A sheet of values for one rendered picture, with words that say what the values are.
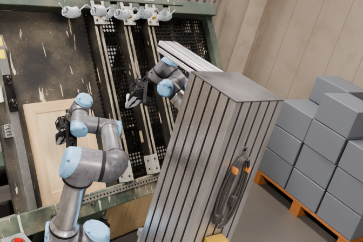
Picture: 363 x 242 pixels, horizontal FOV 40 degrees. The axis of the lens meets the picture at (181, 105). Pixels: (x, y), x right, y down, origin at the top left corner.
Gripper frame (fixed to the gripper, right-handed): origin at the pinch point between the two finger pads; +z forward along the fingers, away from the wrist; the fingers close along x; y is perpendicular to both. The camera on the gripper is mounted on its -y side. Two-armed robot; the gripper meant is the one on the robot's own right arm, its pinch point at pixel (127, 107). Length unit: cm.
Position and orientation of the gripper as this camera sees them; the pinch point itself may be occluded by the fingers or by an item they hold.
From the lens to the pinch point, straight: 249.7
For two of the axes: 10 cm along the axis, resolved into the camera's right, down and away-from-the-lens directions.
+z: -6.8, 6.2, 3.9
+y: -2.9, -7.2, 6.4
